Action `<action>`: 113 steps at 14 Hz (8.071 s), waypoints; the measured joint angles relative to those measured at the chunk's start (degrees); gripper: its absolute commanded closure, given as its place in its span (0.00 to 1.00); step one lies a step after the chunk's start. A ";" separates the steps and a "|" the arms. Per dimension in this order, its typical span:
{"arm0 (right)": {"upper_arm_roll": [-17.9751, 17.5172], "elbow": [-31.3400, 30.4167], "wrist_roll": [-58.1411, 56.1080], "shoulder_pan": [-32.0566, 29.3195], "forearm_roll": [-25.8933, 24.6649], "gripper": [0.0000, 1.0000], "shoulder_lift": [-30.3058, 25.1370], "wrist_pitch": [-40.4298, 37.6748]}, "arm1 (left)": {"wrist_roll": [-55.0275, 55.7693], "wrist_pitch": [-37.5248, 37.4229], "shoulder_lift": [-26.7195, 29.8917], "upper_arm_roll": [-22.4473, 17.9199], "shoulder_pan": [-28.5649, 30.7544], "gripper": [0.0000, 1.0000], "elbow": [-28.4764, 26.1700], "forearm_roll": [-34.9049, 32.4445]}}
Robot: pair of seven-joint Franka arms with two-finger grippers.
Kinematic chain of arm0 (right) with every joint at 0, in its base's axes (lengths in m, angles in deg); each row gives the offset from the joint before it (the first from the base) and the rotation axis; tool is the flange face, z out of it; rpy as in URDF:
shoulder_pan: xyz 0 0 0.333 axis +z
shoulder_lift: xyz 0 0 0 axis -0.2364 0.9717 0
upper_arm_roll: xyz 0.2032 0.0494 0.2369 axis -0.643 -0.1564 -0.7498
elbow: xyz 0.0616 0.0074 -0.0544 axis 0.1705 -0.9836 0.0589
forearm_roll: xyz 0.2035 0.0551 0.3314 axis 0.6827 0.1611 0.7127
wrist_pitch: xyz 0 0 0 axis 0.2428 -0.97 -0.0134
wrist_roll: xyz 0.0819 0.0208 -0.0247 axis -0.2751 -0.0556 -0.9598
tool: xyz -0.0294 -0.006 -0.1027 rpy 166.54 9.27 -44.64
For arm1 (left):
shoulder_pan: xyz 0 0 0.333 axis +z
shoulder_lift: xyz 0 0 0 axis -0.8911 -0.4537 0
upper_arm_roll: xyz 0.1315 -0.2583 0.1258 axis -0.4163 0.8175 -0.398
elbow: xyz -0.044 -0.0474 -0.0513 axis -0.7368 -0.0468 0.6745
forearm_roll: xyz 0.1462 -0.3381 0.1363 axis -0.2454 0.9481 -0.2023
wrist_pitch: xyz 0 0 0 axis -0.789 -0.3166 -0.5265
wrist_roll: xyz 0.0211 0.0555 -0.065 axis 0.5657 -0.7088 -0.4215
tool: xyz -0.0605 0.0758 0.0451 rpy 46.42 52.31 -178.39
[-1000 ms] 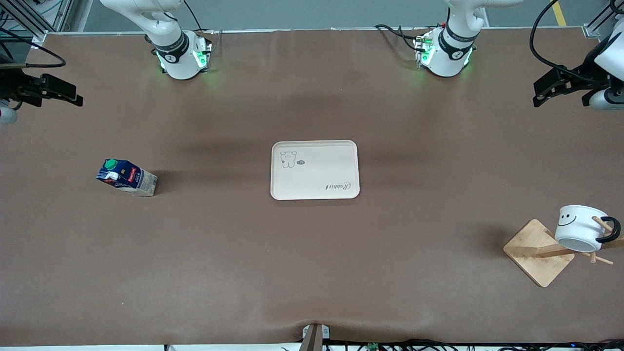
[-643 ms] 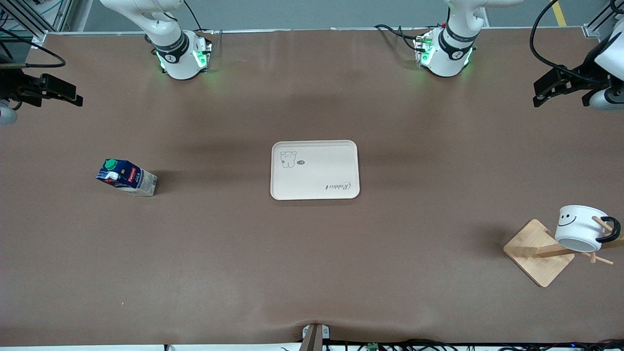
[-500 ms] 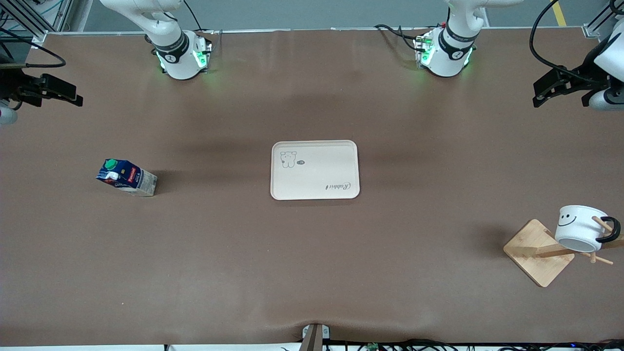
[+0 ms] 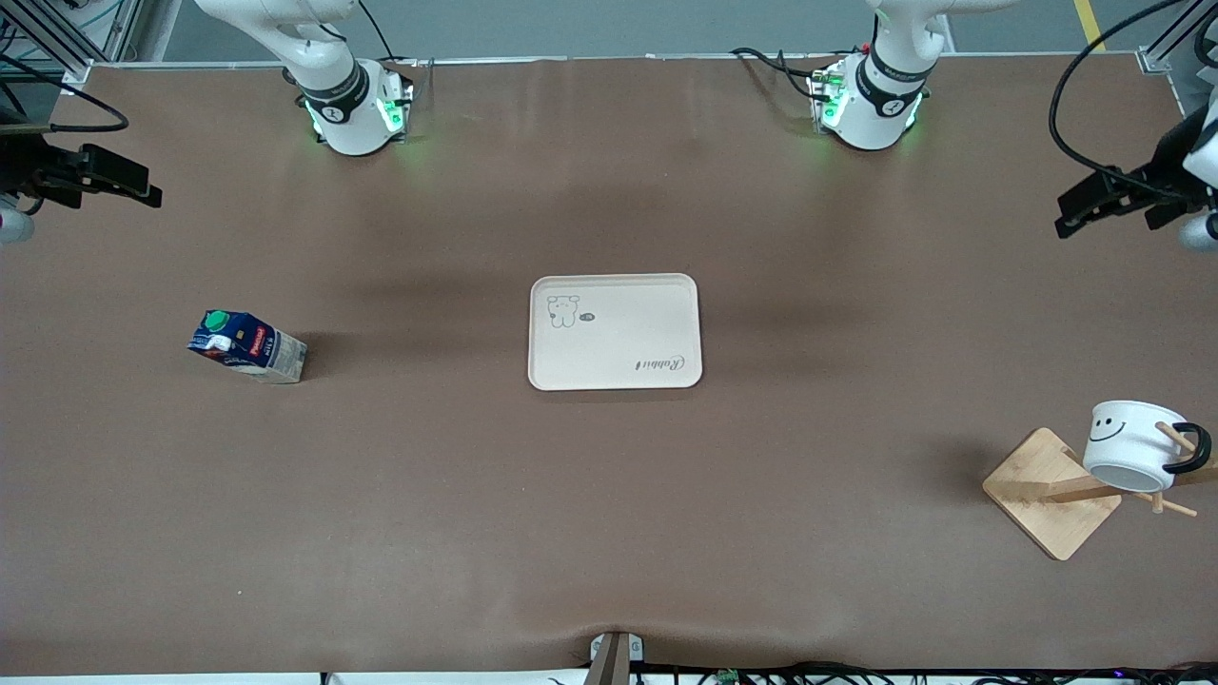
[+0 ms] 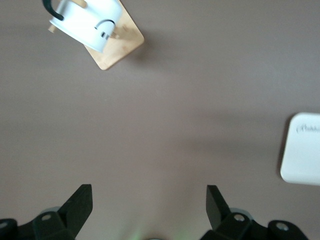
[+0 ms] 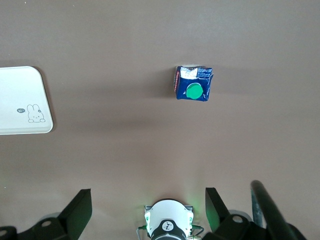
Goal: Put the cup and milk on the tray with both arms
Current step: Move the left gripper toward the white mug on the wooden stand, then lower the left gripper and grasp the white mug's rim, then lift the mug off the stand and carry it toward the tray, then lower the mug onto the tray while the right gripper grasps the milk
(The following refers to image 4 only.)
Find cream tray with rabbit print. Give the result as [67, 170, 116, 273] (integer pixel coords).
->
[528, 273, 703, 392]

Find wooden cup rack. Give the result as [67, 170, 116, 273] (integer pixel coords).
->
[982, 419, 1218, 561]

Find metal table clamp bracket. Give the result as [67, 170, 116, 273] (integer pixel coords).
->
[588, 631, 645, 685]

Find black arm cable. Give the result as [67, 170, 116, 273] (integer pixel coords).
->
[0, 52, 130, 135]
[1049, 0, 1195, 206]

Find black right base cable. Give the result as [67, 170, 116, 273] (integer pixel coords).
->
[356, 0, 401, 64]

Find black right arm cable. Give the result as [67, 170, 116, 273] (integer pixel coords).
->
[0, 52, 130, 135]

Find black base cable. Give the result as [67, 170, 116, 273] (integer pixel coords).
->
[730, 46, 821, 102]
[356, 0, 401, 64]

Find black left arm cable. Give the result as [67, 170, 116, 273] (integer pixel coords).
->
[1049, 0, 1195, 206]

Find white smiley cup black handle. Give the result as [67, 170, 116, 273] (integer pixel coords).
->
[1082, 400, 1213, 494]

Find blue milk carton green cap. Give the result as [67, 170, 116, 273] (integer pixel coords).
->
[187, 309, 308, 384]

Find aluminium frame profile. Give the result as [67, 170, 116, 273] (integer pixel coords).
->
[1137, 0, 1218, 77]
[0, 0, 144, 87]

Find black left base cable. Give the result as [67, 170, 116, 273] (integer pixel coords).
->
[730, 46, 821, 102]

